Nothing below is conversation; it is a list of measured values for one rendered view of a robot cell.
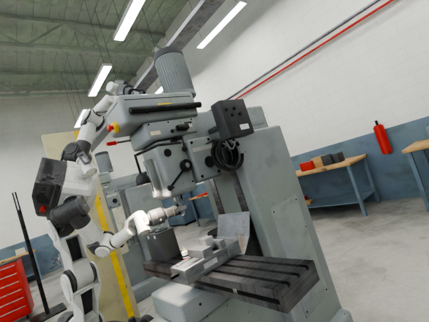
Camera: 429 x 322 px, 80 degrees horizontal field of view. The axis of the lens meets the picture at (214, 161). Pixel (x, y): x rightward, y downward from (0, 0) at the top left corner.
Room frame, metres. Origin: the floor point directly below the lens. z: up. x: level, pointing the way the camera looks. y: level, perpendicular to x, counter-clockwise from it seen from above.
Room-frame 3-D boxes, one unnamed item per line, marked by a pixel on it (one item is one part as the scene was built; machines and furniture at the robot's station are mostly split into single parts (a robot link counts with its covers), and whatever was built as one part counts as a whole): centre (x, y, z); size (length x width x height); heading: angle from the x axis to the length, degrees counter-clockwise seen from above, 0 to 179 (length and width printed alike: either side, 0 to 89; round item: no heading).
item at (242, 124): (1.42, -0.17, 1.62); 0.20 x 0.09 x 0.21; 130
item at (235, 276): (1.44, 0.23, 0.88); 1.24 x 0.23 x 0.08; 40
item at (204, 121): (1.81, -0.11, 1.66); 0.80 x 0.23 x 0.20; 130
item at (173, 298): (1.49, 0.27, 0.78); 0.50 x 0.35 x 0.12; 130
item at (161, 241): (1.81, 0.53, 1.02); 0.22 x 0.12 x 0.20; 42
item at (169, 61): (1.65, 0.08, 2.05); 0.20 x 0.20 x 0.32
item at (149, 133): (1.51, 0.24, 1.68); 0.34 x 0.24 x 0.10; 130
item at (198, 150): (1.61, 0.12, 1.47); 0.24 x 0.19 x 0.26; 40
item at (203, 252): (1.33, 0.21, 1.01); 0.15 x 0.06 x 0.04; 38
